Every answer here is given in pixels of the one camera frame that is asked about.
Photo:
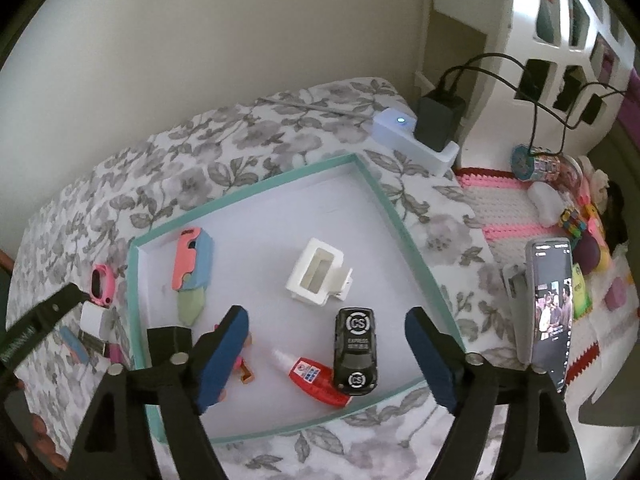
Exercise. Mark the white rectangular plastic holder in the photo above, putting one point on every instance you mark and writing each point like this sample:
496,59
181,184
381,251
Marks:
300,275

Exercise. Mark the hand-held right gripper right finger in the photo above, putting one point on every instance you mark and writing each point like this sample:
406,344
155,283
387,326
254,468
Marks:
430,360

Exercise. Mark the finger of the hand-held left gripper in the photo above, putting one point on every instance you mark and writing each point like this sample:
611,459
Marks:
60,312

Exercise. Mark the teal shallow box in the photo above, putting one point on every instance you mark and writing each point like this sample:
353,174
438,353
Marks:
280,220

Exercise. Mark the colourful cube toy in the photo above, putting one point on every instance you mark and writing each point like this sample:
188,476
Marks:
572,222

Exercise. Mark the red glue bottle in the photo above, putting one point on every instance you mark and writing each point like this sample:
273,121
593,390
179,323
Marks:
312,375

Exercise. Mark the small purple block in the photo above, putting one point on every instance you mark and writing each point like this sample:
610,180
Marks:
615,295

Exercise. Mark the black charger plug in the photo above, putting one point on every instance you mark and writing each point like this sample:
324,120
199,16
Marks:
167,345

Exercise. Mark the colourful printed cylinder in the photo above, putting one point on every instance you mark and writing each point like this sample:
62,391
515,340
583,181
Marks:
537,162

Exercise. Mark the pink white crochet mat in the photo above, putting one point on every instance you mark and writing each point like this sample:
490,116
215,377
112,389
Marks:
505,205

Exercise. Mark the black power adapter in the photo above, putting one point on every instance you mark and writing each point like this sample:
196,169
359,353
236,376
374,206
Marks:
440,120

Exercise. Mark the grey floral bedsheet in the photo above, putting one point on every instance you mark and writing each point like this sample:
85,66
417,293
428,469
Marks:
225,135

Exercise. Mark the purple ball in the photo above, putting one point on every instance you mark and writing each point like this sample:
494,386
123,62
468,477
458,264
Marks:
587,255

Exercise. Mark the smartphone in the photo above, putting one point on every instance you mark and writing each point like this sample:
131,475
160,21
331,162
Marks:
550,310

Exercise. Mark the black toy car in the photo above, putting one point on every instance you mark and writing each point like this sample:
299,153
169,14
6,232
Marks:
355,345

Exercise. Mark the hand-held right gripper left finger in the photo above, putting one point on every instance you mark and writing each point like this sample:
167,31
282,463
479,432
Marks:
222,360

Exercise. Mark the white charger cube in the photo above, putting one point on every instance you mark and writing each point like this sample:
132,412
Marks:
95,320

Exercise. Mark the yellow green packet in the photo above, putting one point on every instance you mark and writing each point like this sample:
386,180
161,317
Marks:
581,292

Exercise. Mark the black gold patterned lighter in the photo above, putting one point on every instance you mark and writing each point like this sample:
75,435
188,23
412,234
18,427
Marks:
92,343

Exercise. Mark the white shelf unit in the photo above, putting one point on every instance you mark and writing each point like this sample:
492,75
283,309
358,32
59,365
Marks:
500,10

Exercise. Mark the small white case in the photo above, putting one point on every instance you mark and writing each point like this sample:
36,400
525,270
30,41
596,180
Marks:
545,200

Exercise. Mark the white power strip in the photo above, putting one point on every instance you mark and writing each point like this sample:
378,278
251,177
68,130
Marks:
395,132

